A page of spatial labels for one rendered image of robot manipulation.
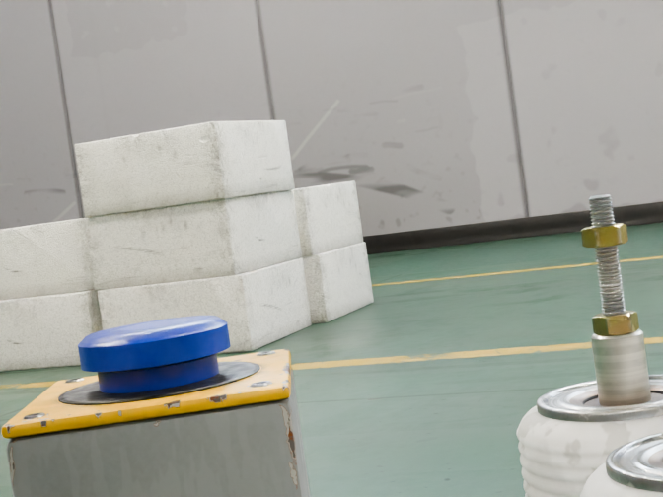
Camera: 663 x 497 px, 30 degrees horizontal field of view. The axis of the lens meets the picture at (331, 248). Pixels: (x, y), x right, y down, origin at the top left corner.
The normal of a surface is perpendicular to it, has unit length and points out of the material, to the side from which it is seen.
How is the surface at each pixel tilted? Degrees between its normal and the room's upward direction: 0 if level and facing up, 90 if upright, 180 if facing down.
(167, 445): 90
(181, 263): 90
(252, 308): 90
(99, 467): 90
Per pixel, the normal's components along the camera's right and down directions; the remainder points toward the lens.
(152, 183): -0.39, 0.10
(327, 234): 0.92, -0.11
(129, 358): -0.16, 0.07
